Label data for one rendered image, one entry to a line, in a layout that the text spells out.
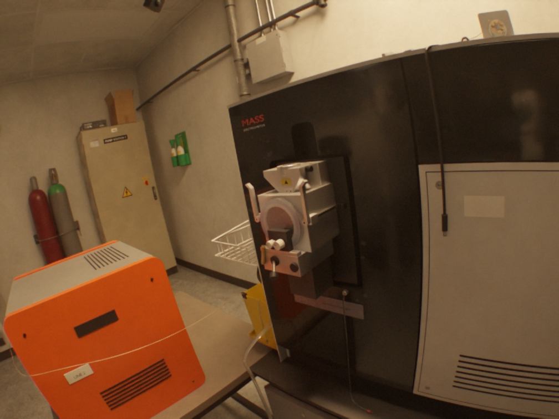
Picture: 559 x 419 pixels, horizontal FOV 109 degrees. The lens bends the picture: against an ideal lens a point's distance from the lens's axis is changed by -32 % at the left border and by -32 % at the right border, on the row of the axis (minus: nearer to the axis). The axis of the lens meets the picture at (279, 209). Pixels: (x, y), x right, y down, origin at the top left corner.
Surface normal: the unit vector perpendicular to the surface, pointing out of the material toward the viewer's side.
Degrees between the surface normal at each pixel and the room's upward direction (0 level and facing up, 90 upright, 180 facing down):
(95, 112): 90
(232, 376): 0
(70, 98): 90
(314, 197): 90
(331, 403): 0
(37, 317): 90
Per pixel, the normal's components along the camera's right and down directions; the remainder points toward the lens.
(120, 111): 0.73, 0.02
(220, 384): -0.17, -0.96
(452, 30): -0.66, 0.28
